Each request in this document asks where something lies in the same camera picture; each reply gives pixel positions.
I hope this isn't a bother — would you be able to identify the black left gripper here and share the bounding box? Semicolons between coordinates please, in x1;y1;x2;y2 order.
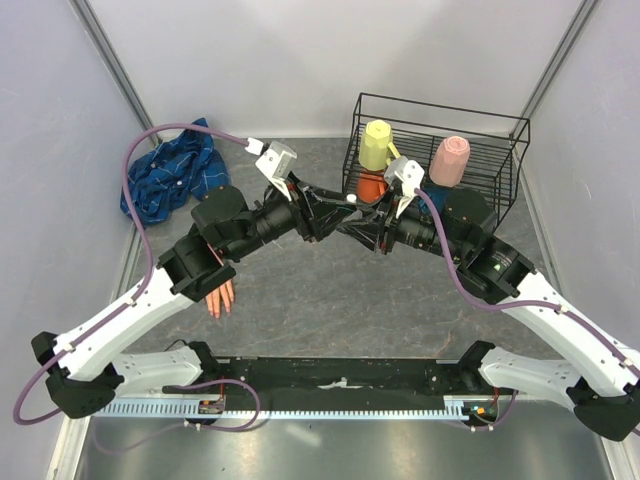
229;173;358;261

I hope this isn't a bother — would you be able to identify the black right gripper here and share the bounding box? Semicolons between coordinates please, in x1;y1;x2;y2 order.
339;184;467;262

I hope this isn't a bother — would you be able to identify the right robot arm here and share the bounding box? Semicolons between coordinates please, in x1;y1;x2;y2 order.
338;189;639;441

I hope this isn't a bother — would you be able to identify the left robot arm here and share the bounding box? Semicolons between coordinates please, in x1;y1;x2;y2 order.
32;176;357;419

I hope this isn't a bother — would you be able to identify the orange mug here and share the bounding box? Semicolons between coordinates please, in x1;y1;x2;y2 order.
356;171;387;203

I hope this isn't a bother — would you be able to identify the yellow faceted mug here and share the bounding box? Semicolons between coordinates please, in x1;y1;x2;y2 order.
358;119;400;172

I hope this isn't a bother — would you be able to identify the blue mug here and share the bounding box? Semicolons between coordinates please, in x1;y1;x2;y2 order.
422;184;451;214

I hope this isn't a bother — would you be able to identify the pink faceted mug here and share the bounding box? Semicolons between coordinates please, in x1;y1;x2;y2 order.
429;136;471;188

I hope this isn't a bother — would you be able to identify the mannequin hand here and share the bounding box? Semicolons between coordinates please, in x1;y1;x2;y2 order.
205;280;235;319

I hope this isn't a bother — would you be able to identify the blue plaid shirt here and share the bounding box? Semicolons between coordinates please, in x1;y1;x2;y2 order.
120;118;238;229

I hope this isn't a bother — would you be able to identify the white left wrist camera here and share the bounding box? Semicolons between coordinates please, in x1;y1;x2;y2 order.
245;137;297;202

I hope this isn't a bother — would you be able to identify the black wire rack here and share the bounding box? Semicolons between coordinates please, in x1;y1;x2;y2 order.
342;92;530;223

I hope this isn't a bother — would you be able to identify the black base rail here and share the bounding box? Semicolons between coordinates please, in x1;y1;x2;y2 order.
196;357;511;409

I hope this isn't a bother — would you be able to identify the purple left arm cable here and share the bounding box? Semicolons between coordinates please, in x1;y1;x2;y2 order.
12;122;249;426

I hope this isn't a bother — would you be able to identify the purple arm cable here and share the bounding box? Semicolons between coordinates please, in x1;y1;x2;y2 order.
415;187;640;381
12;122;249;426

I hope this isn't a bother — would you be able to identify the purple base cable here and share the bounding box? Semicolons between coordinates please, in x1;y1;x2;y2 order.
92;374;264;455

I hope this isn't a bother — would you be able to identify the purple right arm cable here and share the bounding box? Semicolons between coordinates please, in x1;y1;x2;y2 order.
415;187;640;381

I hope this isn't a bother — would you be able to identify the light blue cable duct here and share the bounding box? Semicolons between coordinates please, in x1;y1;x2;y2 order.
93;397;469;421

